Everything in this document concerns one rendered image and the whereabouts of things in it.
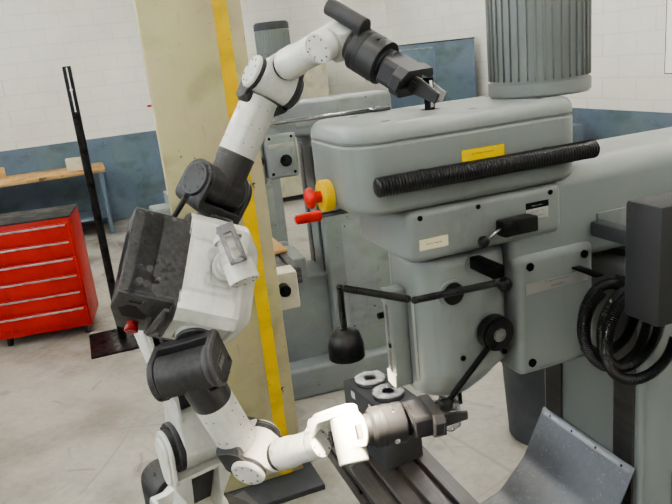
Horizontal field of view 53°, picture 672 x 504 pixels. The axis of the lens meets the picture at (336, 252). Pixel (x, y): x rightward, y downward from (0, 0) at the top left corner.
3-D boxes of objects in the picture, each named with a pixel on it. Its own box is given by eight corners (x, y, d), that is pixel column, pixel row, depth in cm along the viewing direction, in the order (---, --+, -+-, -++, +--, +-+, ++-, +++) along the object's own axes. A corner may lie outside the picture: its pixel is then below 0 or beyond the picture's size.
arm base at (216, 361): (168, 414, 146) (141, 388, 137) (172, 364, 154) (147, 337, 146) (233, 397, 143) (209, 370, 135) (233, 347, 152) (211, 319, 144)
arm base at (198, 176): (166, 209, 157) (199, 213, 150) (179, 156, 159) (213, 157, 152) (212, 226, 169) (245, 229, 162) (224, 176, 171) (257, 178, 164)
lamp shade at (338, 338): (321, 359, 134) (318, 330, 132) (343, 345, 139) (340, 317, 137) (350, 367, 130) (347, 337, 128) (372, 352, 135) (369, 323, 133)
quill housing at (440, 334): (434, 414, 134) (423, 260, 125) (389, 373, 152) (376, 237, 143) (515, 389, 140) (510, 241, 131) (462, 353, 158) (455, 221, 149)
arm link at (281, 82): (336, 49, 149) (291, 72, 165) (298, 25, 144) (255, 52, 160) (324, 91, 147) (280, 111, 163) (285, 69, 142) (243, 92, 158)
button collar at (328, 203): (327, 215, 124) (324, 182, 122) (316, 209, 129) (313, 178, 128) (337, 213, 124) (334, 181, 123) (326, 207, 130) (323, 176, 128)
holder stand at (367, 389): (387, 471, 185) (380, 406, 180) (348, 436, 204) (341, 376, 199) (423, 456, 191) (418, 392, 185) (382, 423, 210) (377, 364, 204)
